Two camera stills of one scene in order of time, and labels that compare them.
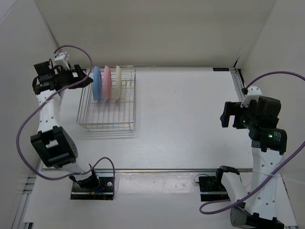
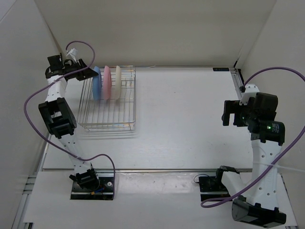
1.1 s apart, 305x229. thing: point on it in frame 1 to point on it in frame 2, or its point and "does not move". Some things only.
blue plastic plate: [97, 83] does not move
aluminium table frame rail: [238, 83] does not move
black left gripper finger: [86, 82] to [86, 76]
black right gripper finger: [229, 110] does not move
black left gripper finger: [82, 74] to [89, 71]
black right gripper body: [243, 116] does not move
